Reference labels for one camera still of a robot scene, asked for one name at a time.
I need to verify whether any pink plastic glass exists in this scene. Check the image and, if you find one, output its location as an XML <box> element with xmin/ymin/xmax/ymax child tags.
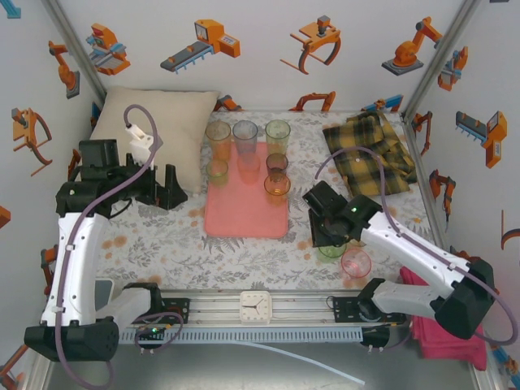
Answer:
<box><xmin>236</xmin><ymin>154</ymin><xmax>262</xmax><ymax>186</ymax></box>
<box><xmin>340</xmin><ymin>248</ymin><xmax>373</xmax><ymax>280</ymax></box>

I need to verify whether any small green plastic glass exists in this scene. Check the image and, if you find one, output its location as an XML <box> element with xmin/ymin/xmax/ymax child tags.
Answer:
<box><xmin>205</xmin><ymin>158</ymin><xmax>230</xmax><ymax>189</ymax></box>

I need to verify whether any tall orange plastic glass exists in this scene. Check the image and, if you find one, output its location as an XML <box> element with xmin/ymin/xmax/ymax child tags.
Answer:
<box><xmin>204</xmin><ymin>121</ymin><xmax>232</xmax><ymax>162</ymax></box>

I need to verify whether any dark smoky plastic glass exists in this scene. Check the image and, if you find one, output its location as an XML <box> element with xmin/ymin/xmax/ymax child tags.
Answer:
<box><xmin>266</xmin><ymin>153</ymin><xmax>290</xmax><ymax>178</ymax></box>

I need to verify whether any tall blue plastic glass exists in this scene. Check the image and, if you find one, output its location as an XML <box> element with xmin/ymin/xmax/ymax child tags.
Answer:
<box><xmin>232</xmin><ymin>119</ymin><xmax>259</xmax><ymax>158</ymax></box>

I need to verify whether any tall green plastic glass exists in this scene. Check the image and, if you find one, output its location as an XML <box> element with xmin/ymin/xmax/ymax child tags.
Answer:
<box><xmin>264</xmin><ymin>119</ymin><xmax>292</xmax><ymax>158</ymax></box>

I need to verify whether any pink rectangular tray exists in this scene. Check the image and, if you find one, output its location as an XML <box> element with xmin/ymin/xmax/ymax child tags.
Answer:
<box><xmin>203</xmin><ymin>141</ymin><xmax>289</xmax><ymax>240</ymax></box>

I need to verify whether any floral grey tablecloth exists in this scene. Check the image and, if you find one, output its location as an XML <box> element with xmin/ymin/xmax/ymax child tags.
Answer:
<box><xmin>79</xmin><ymin>109</ymin><xmax>432</xmax><ymax>292</ymax></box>

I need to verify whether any cream pillow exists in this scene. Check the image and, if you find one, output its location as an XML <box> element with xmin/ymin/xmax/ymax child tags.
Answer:
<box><xmin>79</xmin><ymin>85</ymin><xmax>221</xmax><ymax>195</ymax></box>

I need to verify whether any yellow black plaid shirt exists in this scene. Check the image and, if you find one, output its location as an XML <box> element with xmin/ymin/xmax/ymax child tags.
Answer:
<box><xmin>323</xmin><ymin>110</ymin><xmax>418</xmax><ymax>197</ymax></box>

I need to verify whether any white square clock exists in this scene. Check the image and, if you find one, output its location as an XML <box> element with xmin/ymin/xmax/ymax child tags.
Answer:
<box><xmin>238</xmin><ymin>290</ymin><xmax>272</xmax><ymax>325</ymax></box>

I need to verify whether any black controller board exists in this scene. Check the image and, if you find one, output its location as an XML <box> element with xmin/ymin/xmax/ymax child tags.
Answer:
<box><xmin>362</xmin><ymin>324</ymin><xmax>392</xmax><ymax>349</ymax></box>
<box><xmin>136</xmin><ymin>323</ymin><xmax>171</xmax><ymax>346</ymax></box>

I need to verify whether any thin white tube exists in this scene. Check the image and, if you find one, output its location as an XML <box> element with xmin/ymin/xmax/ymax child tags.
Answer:
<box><xmin>233</xmin><ymin>340</ymin><xmax>366</xmax><ymax>386</ymax></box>

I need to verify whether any magenta folded towel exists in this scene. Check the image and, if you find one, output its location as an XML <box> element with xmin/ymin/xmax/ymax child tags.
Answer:
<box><xmin>400</xmin><ymin>266</ymin><xmax>488</xmax><ymax>371</ymax></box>

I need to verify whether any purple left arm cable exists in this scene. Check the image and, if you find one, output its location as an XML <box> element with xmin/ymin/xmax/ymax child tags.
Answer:
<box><xmin>54</xmin><ymin>104</ymin><xmax>186</xmax><ymax>389</ymax></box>

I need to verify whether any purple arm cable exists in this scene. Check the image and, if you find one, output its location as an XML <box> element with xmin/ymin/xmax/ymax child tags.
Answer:
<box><xmin>54</xmin><ymin>104</ymin><xmax>186</xmax><ymax>389</ymax></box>
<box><xmin>314</xmin><ymin>145</ymin><xmax>511</xmax><ymax>353</ymax></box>

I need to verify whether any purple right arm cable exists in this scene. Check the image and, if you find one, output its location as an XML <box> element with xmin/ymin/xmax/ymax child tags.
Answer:
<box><xmin>314</xmin><ymin>145</ymin><xmax>511</xmax><ymax>353</ymax></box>

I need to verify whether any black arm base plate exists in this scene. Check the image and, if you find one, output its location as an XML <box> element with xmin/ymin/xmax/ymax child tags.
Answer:
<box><xmin>160</xmin><ymin>297</ymin><xmax>192</xmax><ymax>325</ymax></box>
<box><xmin>331</xmin><ymin>297</ymin><xmax>365</xmax><ymax>323</ymax></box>

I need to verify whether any aluminium table side rail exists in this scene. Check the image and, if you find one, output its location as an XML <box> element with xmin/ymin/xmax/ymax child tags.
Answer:
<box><xmin>400</xmin><ymin>112</ymin><xmax>448</xmax><ymax>265</ymax></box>

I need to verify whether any aluminium frame post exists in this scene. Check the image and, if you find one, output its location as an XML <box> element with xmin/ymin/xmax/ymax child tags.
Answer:
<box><xmin>401</xmin><ymin>0</ymin><xmax>485</xmax><ymax>119</ymax></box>
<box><xmin>40</xmin><ymin>0</ymin><xmax>109</xmax><ymax>107</ymax></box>

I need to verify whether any white slotted cable duct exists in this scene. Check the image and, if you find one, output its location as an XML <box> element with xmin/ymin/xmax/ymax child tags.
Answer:
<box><xmin>111</xmin><ymin>327</ymin><xmax>363</xmax><ymax>345</ymax></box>

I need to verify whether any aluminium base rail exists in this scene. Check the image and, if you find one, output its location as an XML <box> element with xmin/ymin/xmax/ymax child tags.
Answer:
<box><xmin>40</xmin><ymin>290</ymin><xmax>411</xmax><ymax>326</ymax></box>

